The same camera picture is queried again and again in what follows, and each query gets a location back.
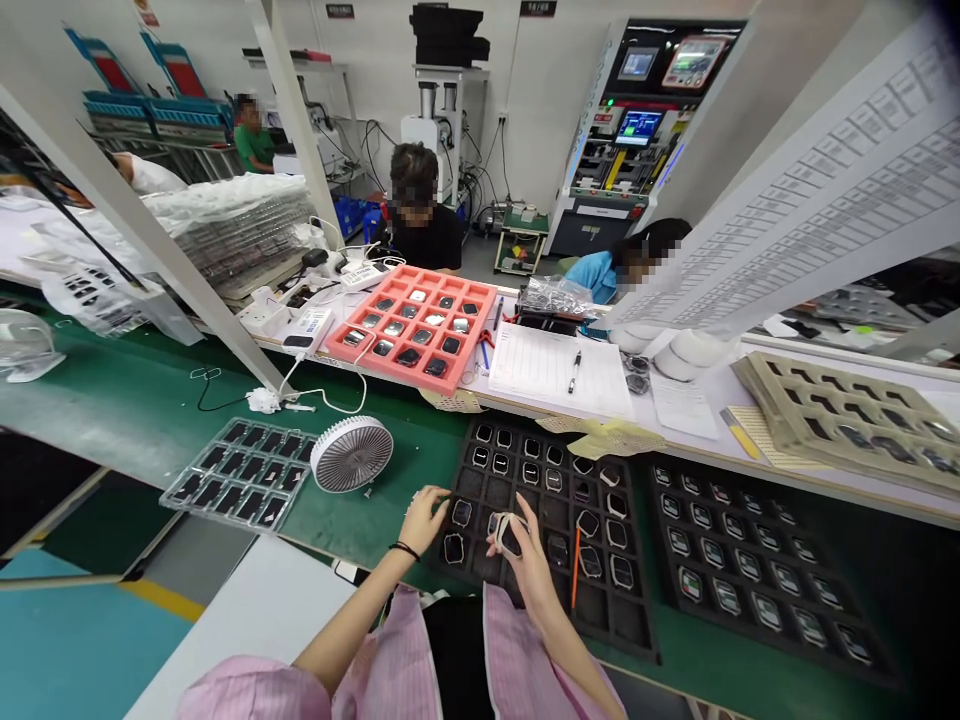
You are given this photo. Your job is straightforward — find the person's right hand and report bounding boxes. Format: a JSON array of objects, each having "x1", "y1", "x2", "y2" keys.
[{"x1": 485, "y1": 491, "x2": 562, "y2": 613}]

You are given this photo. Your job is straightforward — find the hanging printed paper sheet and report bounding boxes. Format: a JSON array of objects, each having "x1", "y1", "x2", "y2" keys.
[{"x1": 598, "y1": 11, "x2": 960, "y2": 333}]

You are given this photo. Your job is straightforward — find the white charger cable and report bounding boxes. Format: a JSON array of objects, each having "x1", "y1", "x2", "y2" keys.
[{"x1": 275, "y1": 215, "x2": 391, "y2": 414}]

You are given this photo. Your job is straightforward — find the stack of grey foam trays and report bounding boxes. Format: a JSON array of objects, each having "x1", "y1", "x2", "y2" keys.
[{"x1": 730, "y1": 350, "x2": 960, "y2": 498}]

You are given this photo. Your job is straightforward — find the test machine with screens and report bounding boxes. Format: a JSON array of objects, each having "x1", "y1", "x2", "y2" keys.
[{"x1": 542, "y1": 14, "x2": 753, "y2": 261}]

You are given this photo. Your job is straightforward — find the blue plastic crates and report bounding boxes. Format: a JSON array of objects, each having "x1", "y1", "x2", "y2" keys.
[{"x1": 332, "y1": 194, "x2": 385, "y2": 247}]

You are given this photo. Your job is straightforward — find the white tape rolls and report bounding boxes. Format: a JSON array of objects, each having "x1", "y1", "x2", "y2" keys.
[{"x1": 608, "y1": 322, "x2": 745, "y2": 385}]

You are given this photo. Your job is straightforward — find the person's body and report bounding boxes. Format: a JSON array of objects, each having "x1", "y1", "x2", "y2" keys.
[{"x1": 329, "y1": 583, "x2": 549, "y2": 720}]

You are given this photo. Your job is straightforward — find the plastic bag of black parts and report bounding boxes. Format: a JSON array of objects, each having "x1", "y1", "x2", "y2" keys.
[{"x1": 39, "y1": 264, "x2": 155, "y2": 337}]

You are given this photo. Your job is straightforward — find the yellow utility knife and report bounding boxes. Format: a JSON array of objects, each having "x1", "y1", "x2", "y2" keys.
[{"x1": 718, "y1": 407, "x2": 764, "y2": 462}]

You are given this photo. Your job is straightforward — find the white frame post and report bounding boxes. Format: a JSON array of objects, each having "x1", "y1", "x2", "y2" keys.
[
  {"x1": 0, "y1": 80, "x2": 292, "y2": 400},
  {"x1": 245, "y1": 0, "x2": 347, "y2": 250}
]

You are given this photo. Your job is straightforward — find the small green cart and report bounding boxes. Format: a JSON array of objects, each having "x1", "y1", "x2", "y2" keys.
[{"x1": 493, "y1": 200, "x2": 551, "y2": 276}]

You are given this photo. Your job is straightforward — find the white box device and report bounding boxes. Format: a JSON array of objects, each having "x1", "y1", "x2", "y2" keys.
[{"x1": 283, "y1": 305, "x2": 336, "y2": 355}]

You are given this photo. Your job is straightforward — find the white power strip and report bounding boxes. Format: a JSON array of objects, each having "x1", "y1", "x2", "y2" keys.
[{"x1": 339, "y1": 257, "x2": 407, "y2": 292}]

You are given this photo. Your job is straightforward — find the white smartwatch case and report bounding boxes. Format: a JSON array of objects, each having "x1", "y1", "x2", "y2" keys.
[{"x1": 488, "y1": 512, "x2": 531, "y2": 561}]

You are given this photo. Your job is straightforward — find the clear plastic tray of black parts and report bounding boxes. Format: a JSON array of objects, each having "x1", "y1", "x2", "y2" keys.
[{"x1": 158, "y1": 416, "x2": 321, "y2": 536}]

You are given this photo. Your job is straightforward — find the blue rack of trays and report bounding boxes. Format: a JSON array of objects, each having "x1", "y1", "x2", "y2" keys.
[{"x1": 62, "y1": 24, "x2": 235, "y2": 145}]

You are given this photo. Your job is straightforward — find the printed paper form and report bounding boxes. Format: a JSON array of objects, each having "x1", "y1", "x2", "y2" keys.
[{"x1": 486, "y1": 321, "x2": 636, "y2": 422}]

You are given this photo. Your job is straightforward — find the person's left hand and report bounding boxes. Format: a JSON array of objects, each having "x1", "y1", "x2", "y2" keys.
[{"x1": 397, "y1": 485, "x2": 454, "y2": 559}]

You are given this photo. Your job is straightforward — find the black foam tray of watch cases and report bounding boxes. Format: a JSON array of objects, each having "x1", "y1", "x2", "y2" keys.
[{"x1": 429, "y1": 418, "x2": 663, "y2": 667}]

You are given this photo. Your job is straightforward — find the clear bag of black parts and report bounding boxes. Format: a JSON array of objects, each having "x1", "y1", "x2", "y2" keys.
[{"x1": 515, "y1": 272, "x2": 595, "y2": 336}]

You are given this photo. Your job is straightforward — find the white paper sheet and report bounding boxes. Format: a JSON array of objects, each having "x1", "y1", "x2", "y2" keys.
[{"x1": 649, "y1": 369, "x2": 723, "y2": 442}]

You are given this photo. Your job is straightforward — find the white press machine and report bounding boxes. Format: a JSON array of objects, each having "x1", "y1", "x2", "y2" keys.
[{"x1": 398, "y1": 2, "x2": 494, "y2": 209}]

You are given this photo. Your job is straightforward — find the black foam tray of finished watches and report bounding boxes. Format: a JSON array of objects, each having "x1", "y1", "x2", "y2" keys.
[{"x1": 646, "y1": 460, "x2": 903, "y2": 688}]

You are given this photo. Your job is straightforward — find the pink foam tray of watches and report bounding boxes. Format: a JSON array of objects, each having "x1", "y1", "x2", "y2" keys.
[{"x1": 323, "y1": 263, "x2": 502, "y2": 398}]

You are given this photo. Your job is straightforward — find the wrapped stack of clear trays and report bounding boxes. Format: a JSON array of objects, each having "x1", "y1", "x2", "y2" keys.
[{"x1": 140, "y1": 172, "x2": 318, "y2": 295}]

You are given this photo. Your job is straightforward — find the yellow masking tape pieces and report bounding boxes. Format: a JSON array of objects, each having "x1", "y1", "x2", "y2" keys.
[{"x1": 534, "y1": 414, "x2": 667, "y2": 460}]

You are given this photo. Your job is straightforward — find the small white desk fan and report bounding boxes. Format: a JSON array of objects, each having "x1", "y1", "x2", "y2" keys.
[{"x1": 309, "y1": 415, "x2": 396, "y2": 495}]

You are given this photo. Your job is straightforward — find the beige perforated pad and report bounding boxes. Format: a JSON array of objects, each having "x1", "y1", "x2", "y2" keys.
[{"x1": 418, "y1": 388, "x2": 487, "y2": 415}]

